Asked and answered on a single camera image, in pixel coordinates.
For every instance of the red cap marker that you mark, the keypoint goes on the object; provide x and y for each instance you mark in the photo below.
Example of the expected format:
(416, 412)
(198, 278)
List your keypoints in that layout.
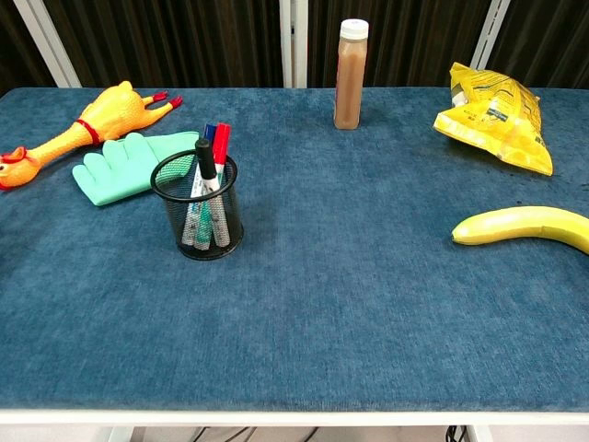
(222, 143)

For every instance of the black-capped whiteboard marker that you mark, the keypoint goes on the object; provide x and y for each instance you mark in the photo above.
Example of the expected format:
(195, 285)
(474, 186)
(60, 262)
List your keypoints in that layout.
(205, 161)

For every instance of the black mesh pen holder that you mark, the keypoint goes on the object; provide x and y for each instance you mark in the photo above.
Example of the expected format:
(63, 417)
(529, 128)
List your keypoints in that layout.
(172, 216)

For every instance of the blue table cloth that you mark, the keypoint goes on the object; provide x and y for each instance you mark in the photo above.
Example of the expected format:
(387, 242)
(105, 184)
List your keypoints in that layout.
(322, 299)

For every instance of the brown drink bottle white cap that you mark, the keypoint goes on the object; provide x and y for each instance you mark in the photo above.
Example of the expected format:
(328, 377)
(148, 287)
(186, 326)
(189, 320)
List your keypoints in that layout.
(347, 83)

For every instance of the green rubber glove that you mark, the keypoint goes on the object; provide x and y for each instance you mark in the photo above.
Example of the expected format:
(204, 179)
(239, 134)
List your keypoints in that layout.
(119, 170)

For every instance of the dark pleated curtain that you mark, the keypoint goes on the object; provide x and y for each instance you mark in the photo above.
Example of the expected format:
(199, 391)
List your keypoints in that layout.
(184, 41)

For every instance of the yellow banana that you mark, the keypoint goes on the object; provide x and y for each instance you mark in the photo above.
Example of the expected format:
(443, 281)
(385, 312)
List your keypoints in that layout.
(506, 223)

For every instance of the yellow rubber chicken toy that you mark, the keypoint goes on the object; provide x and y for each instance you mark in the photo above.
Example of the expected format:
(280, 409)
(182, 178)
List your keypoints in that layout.
(106, 115)

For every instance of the yellow chips bag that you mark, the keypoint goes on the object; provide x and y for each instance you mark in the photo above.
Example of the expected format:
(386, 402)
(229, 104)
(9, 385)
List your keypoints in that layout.
(501, 124)

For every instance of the white frame post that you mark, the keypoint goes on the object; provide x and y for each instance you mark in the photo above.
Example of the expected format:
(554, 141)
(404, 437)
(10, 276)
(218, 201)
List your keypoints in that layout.
(294, 46)
(490, 32)
(46, 43)

